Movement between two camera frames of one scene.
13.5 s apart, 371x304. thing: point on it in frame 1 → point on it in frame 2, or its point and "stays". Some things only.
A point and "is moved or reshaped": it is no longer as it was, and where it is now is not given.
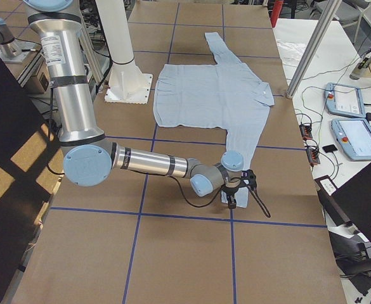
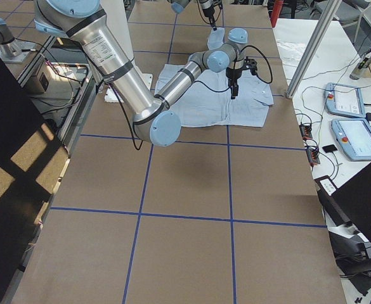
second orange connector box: x=312 y=156 stays
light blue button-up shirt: x=224 y=94 is moved or reshaped
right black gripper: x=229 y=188 → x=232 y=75
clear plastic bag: x=290 y=52 stays
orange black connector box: x=305 y=132 stays
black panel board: x=22 y=167 stays
